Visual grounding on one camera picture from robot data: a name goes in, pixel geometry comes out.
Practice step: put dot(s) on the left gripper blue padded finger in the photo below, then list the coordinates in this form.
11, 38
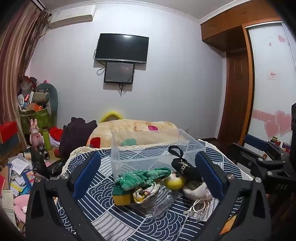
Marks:
256, 142

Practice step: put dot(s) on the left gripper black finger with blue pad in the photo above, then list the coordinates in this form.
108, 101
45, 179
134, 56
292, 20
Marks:
42, 219
253, 218

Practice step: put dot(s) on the white drawstring bag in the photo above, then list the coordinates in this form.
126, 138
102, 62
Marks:
198, 194

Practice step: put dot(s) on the yellow green sponge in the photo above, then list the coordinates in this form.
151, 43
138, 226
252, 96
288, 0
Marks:
120, 196

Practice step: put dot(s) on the yellow white plush ball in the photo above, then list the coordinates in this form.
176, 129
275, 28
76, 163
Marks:
175, 181

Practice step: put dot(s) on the black strap pouch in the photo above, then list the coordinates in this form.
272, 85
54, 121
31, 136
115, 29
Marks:
182, 166

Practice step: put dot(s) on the green knitted cloth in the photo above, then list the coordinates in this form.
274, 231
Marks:
133, 179

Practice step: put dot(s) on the silver mesh scrubber bag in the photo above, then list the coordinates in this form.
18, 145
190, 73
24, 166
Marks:
158, 204

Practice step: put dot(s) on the floral yellow white cloth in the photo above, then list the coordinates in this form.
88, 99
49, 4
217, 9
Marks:
141, 195

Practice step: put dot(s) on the clear plastic storage box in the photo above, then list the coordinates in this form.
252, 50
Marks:
148, 157

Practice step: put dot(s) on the black plastic bag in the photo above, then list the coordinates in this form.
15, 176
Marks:
40, 168

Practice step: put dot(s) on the wooden wardrobe with door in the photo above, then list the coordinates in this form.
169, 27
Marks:
225, 30

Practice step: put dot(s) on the black flashlight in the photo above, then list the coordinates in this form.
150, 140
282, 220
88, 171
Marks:
45, 154

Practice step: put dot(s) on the pink rabbit figurine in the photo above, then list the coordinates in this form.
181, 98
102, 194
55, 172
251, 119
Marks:
35, 136

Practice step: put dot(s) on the green bottle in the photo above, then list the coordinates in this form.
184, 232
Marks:
46, 138

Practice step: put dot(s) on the red plush item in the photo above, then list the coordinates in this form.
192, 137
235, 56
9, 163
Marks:
56, 133

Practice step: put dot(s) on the dark purple garment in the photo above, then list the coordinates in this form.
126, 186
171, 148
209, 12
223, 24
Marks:
75, 134

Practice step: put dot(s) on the navy patterned table cloth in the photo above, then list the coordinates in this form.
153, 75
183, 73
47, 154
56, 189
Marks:
163, 216

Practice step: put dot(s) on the green cardboard box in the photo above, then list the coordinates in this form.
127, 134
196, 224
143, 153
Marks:
44, 120

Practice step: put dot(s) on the beige patchwork blanket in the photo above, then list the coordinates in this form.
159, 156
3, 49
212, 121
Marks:
132, 133

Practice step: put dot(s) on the grey green neck pillow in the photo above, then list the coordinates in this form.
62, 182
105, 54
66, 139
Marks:
46, 95

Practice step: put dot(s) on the brown striped curtain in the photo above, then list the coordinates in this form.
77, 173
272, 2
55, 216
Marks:
21, 25

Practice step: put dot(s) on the white air conditioner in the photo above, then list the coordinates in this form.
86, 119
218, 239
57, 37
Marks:
80, 14

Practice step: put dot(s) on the small black wall monitor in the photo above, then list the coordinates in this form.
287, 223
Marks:
120, 73

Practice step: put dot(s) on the large black wall tv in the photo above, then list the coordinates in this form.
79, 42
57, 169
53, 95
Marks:
120, 47

